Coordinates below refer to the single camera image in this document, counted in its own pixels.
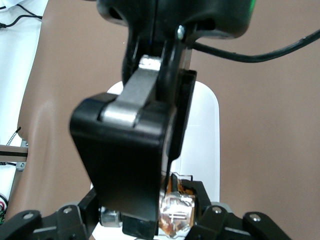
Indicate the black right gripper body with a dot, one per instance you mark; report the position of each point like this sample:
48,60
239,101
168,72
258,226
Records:
175,12

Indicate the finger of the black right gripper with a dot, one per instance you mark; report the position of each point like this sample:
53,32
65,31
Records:
186,105
120,162

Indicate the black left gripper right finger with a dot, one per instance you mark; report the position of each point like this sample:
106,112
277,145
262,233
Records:
217,225

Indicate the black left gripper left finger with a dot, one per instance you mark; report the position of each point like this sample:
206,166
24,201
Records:
72,222

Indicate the orange push-button switch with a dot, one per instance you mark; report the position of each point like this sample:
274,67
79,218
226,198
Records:
177,212

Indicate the white lidded storage box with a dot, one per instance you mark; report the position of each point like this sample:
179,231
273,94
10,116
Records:
202,150

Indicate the brown table mat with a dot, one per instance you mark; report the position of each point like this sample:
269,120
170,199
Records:
262,125

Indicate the aluminium frame rail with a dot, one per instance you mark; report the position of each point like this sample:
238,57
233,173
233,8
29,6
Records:
12,152

